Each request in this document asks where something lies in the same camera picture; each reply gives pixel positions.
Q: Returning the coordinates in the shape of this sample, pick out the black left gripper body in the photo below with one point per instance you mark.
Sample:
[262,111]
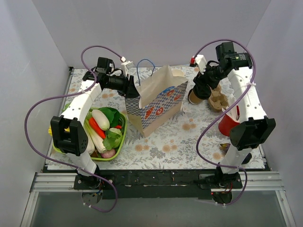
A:
[130,86]

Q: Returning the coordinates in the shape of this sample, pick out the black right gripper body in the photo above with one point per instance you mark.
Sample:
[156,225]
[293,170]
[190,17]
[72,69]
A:
[201,87]

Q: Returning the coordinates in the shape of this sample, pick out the blue checkered paper bag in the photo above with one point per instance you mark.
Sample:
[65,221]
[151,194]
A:
[160,97]

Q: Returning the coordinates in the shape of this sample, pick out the brown paper coffee cup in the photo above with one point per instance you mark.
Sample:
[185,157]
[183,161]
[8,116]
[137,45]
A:
[193,99]

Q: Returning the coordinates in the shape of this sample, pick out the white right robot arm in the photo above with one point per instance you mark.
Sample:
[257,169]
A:
[254,127]

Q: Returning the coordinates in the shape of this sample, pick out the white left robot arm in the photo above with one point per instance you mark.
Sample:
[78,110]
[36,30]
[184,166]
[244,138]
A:
[68,131]

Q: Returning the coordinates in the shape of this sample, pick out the green leafy vegetable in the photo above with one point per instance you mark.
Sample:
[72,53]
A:
[113,115]

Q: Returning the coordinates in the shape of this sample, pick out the white radish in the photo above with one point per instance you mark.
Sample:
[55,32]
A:
[91,147]
[101,120]

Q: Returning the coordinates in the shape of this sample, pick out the brown cardboard cup carrier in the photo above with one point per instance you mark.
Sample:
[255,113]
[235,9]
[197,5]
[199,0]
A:
[217,100]

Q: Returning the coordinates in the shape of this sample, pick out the green vegetable basket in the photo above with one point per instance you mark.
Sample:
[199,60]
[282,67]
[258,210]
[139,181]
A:
[98,141]

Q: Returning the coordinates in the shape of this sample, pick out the green cabbage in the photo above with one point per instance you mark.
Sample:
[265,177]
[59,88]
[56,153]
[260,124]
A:
[113,138]

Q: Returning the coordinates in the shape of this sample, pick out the red chili pepper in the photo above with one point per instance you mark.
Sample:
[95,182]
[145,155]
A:
[96,128]

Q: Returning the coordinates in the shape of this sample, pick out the green lettuce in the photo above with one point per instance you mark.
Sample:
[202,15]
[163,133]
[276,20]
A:
[66,106]

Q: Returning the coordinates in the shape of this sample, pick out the red plastic cup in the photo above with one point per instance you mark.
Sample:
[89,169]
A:
[226,124]

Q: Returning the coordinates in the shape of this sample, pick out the pink onion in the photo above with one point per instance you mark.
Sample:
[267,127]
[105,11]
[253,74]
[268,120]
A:
[108,153]

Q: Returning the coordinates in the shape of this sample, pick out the yellow corn toy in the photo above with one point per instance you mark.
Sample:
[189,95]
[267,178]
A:
[50,131]

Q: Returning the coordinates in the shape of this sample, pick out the purple eggplant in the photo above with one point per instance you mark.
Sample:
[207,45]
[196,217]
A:
[224,148]

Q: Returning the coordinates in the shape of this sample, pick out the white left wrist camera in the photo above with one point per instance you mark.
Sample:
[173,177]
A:
[126,65]

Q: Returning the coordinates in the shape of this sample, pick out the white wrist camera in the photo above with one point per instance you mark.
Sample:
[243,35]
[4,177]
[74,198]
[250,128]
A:
[126,65]
[198,62]

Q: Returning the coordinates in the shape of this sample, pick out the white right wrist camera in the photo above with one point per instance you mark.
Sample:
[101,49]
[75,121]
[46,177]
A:
[198,62]

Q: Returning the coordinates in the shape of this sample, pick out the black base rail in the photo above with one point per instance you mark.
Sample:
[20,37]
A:
[189,183]

